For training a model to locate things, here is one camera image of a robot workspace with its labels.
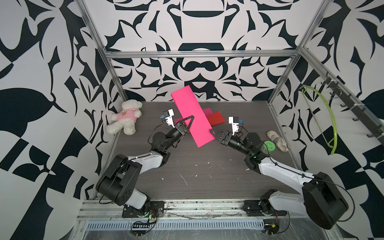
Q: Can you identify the red square paper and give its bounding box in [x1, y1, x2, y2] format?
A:
[206, 112, 226, 127]

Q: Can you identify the magenta paper sheet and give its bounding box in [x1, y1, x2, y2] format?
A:
[174, 108, 213, 124]
[171, 86, 215, 148]

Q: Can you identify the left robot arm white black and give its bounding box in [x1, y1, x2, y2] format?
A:
[96, 116, 194, 215]

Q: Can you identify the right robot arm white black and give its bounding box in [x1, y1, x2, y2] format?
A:
[211, 130, 349, 230]

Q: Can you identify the white grey sneaker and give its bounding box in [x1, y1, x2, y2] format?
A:
[267, 130, 289, 153]

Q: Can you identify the white teddy bear pink shirt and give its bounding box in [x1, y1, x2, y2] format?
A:
[106, 100, 143, 136]

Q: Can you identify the right black connector board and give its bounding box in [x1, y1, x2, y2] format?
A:
[263, 221, 280, 236]

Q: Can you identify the black connector board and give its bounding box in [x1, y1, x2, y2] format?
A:
[130, 221, 155, 236]
[263, 221, 280, 236]

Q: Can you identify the left black connector board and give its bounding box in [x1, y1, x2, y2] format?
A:
[130, 221, 155, 236]

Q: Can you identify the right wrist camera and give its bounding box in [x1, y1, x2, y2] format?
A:
[229, 116, 243, 135]

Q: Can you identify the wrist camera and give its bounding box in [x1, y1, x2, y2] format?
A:
[229, 116, 243, 135]
[161, 109, 174, 127]

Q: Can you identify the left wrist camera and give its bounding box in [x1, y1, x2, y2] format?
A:
[161, 109, 174, 127]

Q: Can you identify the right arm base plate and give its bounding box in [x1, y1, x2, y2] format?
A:
[242, 200, 288, 217]

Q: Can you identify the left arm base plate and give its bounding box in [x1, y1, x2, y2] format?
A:
[122, 201, 165, 218]

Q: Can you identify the black wall hook rack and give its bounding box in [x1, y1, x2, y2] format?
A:
[322, 71, 384, 146]

